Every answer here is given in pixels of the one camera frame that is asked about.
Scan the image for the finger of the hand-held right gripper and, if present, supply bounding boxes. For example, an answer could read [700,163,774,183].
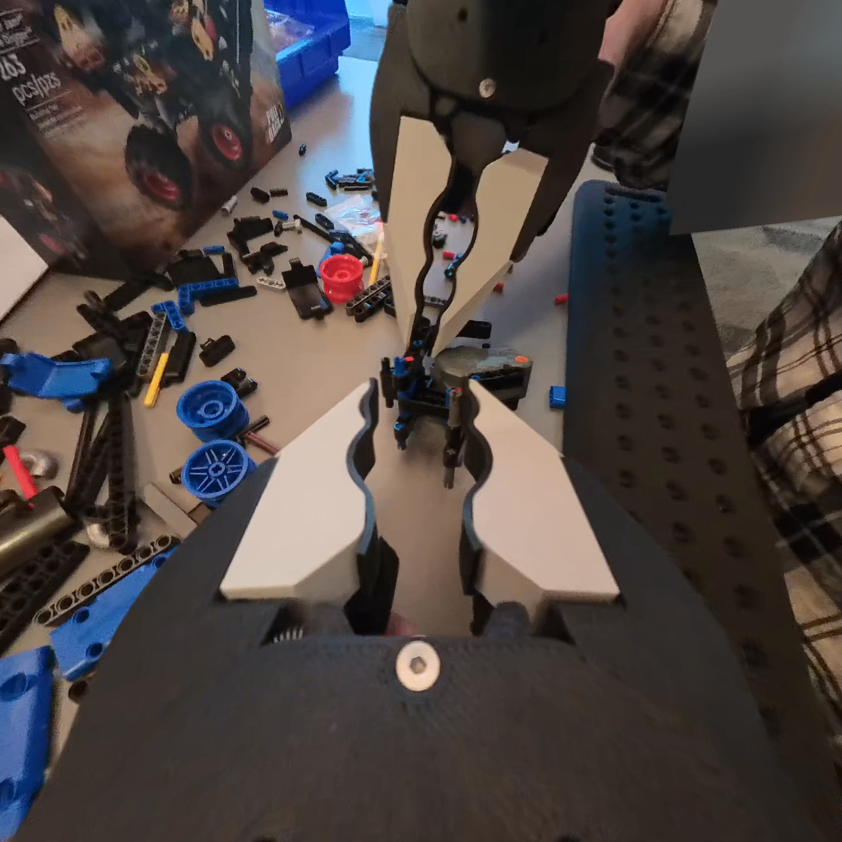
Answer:
[436,149,550,347]
[383,116,458,346]

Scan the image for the blue hinged fender panel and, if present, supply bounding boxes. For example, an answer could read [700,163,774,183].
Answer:
[0,352,114,414]

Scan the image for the person's right forearm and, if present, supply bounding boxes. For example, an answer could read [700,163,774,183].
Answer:
[592,0,718,192]

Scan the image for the red wheel rim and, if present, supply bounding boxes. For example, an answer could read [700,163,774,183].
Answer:
[319,254,364,305]

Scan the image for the blue flat holed panel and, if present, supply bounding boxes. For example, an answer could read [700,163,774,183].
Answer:
[49,546,178,681]

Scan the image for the black thin rod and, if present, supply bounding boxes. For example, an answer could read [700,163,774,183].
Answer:
[294,215,372,260]

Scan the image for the blue storage bin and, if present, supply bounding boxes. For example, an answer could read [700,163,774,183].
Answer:
[266,0,351,109]

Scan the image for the black curved panel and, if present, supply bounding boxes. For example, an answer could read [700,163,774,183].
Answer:
[0,487,73,573]

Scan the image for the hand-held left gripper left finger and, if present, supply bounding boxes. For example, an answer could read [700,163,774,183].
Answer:
[219,379,400,634]

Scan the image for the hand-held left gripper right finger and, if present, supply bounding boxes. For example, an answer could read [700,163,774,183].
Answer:
[459,379,622,616]

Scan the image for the blue wheel rim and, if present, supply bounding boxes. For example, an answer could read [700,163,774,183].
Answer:
[176,380,252,443]
[181,439,257,507]

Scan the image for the grey flat plate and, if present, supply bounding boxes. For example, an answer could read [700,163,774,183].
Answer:
[141,482,211,537]

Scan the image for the blue curved panel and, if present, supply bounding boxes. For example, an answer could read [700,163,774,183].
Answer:
[0,645,57,823]

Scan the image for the dark grey holed beam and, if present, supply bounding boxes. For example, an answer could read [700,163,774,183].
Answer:
[139,312,168,379]

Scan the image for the black grey motor assembly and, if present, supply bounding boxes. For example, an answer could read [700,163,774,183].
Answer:
[382,322,535,488]

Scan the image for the long black holed beam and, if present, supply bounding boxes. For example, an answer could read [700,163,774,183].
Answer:
[0,539,91,653]

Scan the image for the black angled connector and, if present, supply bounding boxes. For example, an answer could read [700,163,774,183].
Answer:
[227,216,275,254]
[240,242,289,275]

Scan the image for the person's plaid shirt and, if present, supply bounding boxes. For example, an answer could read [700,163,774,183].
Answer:
[724,224,842,724]

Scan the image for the black sloped panel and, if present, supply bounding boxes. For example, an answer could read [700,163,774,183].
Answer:
[282,258,333,321]

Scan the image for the black square flat panel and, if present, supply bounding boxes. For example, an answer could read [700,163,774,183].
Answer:
[168,253,228,287]

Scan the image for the grey desk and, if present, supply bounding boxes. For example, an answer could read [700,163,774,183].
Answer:
[0,56,596,790]

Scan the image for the grey long beam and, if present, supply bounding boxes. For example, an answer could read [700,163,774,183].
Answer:
[32,534,182,627]

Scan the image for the white rounded board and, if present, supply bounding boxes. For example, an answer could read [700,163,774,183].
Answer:
[0,217,50,323]

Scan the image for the clear plastic parts bag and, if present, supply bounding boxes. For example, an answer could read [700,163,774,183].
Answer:
[325,196,382,241]

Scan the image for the toy truck box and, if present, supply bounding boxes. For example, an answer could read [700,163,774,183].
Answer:
[0,0,293,274]

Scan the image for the heap of black beams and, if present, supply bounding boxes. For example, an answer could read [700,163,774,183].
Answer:
[72,293,198,396]

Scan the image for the red axle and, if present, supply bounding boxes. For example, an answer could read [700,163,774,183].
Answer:
[2,445,38,501]

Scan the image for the scattered red blue pins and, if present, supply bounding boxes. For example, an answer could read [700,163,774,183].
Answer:
[431,210,510,293]

